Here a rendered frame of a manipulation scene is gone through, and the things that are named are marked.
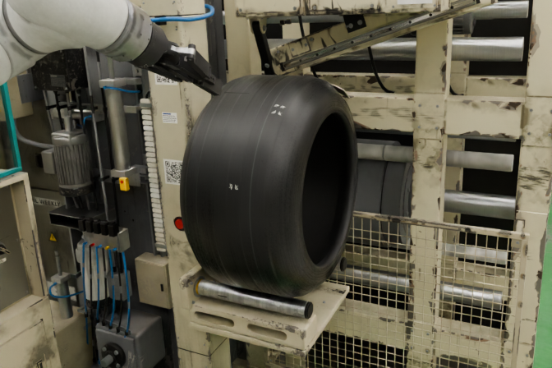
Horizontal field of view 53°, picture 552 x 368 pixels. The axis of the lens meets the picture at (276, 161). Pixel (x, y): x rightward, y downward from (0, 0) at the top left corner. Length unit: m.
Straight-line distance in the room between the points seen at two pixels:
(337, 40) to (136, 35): 0.97
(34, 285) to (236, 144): 0.77
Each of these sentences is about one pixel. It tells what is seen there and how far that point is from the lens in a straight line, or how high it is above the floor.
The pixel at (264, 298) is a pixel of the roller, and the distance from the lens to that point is 1.52.
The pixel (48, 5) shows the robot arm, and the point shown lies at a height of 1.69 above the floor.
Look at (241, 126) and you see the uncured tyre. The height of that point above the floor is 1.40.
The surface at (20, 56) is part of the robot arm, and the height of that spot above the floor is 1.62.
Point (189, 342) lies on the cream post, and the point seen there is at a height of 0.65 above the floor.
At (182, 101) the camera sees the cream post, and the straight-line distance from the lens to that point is 1.53.
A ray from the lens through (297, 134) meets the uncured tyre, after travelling 1.27.
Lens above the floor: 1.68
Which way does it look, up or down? 16 degrees down
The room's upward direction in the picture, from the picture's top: 2 degrees counter-clockwise
